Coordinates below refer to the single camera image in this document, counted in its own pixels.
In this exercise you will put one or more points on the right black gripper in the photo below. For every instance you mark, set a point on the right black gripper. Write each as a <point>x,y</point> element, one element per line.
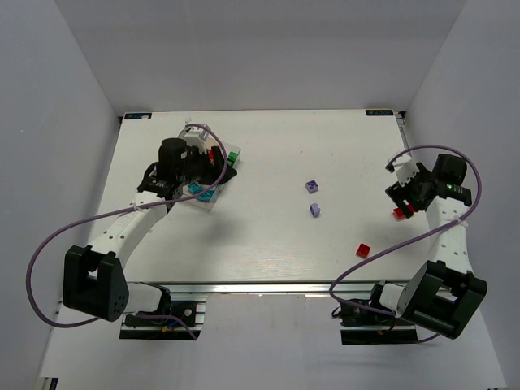
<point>405,193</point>

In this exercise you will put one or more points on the green sloped lego brick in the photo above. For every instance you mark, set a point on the green sloped lego brick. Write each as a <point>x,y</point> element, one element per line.
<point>232,158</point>

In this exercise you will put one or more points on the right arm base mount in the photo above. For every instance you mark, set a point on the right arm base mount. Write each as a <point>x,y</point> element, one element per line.
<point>363,327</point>

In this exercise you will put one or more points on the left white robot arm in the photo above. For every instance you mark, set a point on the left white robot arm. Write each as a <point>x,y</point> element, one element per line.
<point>94,282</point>

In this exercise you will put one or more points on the red 2x4 lego brick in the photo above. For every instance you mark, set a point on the red 2x4 lego brick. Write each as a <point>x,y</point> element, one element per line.
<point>399,214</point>

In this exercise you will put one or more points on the clear plastic container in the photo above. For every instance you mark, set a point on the clear plastic container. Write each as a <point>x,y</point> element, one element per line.
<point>206,202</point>
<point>233,148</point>

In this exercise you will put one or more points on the blue corner label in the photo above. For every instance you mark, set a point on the blue corner label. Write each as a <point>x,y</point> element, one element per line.
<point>137,116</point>
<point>379,112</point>

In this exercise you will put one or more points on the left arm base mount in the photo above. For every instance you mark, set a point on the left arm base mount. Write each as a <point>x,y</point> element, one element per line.
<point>170,317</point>

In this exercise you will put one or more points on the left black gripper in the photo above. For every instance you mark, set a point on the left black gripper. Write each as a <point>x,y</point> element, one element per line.
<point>212,169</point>

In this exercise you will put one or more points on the red square lego brick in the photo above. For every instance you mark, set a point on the red square lego brick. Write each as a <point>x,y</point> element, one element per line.
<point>363,251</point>

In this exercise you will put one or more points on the clear plastic container upper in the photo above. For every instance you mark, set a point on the clear plastic container upper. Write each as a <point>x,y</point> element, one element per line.
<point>233,148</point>

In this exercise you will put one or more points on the left blue corner label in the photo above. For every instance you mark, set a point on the left blue corner label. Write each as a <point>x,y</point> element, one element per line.
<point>137,116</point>

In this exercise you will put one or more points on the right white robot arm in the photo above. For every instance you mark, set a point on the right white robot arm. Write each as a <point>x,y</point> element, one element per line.
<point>444,293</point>

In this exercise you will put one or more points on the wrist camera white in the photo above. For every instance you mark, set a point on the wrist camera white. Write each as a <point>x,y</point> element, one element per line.
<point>405,169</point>
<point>195,137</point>

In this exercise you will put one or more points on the cyan 2x4 lego brick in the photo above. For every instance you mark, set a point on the cyan 2x4 lego brick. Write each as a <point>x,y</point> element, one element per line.
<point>202,194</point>

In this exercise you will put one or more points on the purple lego brick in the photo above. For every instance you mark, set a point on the purple lego brick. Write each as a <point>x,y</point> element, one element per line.
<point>311,186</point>
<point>315,210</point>

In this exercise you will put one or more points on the clear plastic container lower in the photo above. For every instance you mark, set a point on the clear plastic container lower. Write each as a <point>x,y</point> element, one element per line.
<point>206,202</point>

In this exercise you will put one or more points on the right blue corner label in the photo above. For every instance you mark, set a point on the right blue corner label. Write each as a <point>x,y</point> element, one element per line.
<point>379,112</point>

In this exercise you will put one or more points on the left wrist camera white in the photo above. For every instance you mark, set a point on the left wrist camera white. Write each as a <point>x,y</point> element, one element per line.
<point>195,137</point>

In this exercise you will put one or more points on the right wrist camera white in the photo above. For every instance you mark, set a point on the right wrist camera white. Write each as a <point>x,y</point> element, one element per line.
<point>405,169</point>

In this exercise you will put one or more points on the red round lego piece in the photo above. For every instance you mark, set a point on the red round lego piece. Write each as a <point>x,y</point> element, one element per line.
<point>211,155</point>

